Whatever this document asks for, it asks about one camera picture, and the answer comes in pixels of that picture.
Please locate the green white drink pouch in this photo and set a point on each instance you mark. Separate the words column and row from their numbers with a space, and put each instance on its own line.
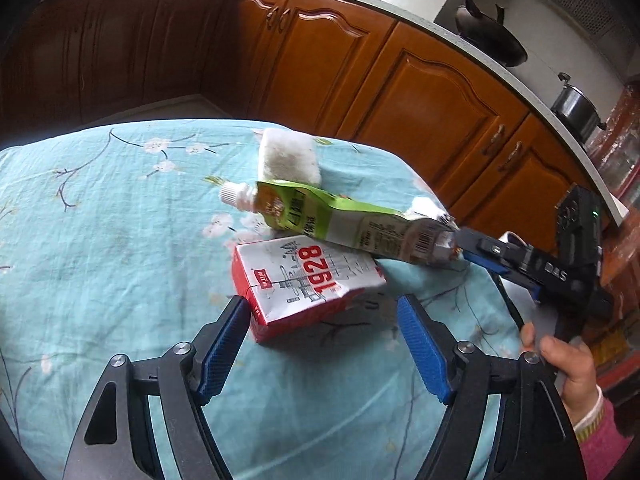
column 423, row 234

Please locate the white sponge block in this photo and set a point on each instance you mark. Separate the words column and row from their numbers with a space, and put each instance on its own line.
column 288, row 155

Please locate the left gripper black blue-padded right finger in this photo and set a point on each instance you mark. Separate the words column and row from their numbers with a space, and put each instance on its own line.
column 534, row 438

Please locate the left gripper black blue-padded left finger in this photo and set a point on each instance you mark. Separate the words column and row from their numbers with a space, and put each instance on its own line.
column 115, row 438

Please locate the steel cooking pot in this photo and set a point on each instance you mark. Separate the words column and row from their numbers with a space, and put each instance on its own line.
column 576, row 112

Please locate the brown wooden kitchen cabinets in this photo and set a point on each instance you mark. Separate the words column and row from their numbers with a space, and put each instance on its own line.
column 336, row 68

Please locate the pink sleeve forearm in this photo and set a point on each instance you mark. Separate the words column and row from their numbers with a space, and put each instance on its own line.
column 601, row 444

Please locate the white black trash bin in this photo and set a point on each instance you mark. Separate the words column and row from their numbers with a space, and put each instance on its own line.
column 544, row 318

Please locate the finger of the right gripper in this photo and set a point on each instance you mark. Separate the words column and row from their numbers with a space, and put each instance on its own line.
column 492, row 264
column 468, row 240

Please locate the teal floral tablecloth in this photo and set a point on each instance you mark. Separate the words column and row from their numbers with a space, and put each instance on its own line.
column 114, row 240

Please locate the red white 1928 carton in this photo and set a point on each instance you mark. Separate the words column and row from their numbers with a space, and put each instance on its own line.
column 295, row 281

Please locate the black wok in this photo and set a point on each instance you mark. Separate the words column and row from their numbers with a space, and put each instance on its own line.
column 489, row 34

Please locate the black camera box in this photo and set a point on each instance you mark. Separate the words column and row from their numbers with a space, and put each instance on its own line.
column 578, row 230

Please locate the person's right hand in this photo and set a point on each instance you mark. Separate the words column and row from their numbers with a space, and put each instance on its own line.
column 580, row 394

